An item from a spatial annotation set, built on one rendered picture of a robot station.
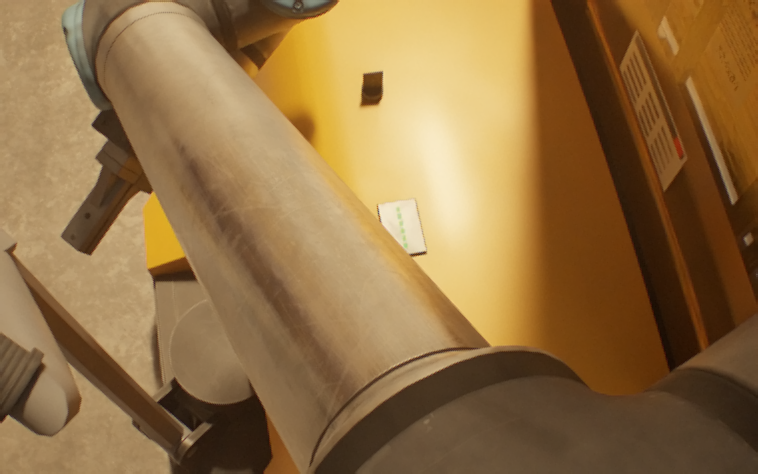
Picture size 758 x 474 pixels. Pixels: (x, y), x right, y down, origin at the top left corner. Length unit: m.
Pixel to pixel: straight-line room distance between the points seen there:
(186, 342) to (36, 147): 0.89
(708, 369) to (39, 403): 0.29
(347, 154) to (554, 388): 0.67
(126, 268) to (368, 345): 1.59
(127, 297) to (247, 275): 1.50
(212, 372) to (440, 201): 0.54
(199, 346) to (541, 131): 0.64
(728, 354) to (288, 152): 0.23
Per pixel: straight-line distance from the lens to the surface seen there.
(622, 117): 1.04
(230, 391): 1.29
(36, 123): 2.11
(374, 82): 0.93
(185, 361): 1.31
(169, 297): 1.51
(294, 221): 0.35
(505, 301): 0.85
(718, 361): 0.27
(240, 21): 0.68
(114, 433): 1.78
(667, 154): 0.85
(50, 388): 0.42
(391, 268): 0.33
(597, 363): 0.85
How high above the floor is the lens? 1.68
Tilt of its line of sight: 66 degrees down
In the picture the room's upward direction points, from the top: 4 degrees clockwise
